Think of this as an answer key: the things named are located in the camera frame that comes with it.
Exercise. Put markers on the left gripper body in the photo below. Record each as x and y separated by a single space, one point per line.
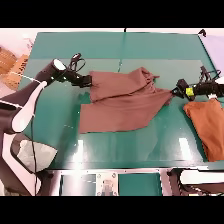
85 81

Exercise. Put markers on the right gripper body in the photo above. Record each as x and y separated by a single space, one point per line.
182 89

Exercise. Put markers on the brown garment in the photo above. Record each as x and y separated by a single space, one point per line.
123 103

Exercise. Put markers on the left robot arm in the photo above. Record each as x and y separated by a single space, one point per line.
23 110

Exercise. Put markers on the orange garment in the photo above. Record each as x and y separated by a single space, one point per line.
210 126

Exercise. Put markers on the pale grey garment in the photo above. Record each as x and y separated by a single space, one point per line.
41 155

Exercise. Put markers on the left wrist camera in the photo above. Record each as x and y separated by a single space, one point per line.
77 60

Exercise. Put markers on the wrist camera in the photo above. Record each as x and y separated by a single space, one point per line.
204 74
77 60

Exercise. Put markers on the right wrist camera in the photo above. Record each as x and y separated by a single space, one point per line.
204 74

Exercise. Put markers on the silver frame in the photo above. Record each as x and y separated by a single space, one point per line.
106 183

